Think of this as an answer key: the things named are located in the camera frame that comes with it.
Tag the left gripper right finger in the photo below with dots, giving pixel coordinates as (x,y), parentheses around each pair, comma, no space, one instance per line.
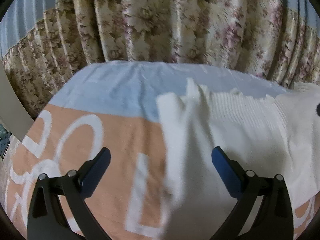
(274,219)

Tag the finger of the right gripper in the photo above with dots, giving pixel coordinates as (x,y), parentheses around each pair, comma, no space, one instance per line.
(318,109)

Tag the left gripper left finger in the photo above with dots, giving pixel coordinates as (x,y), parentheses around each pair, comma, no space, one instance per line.
(46,218)

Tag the white knit sweater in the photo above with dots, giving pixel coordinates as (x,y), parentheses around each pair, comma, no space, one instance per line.
(271,135)

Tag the floral blue curtain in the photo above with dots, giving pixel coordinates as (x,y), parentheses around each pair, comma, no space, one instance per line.
(45,42)

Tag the grey flat board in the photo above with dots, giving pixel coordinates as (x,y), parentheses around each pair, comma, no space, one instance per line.
(14,116)

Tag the orange blue letter bedsheet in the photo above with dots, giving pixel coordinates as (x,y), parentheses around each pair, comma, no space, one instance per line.
(114,105)

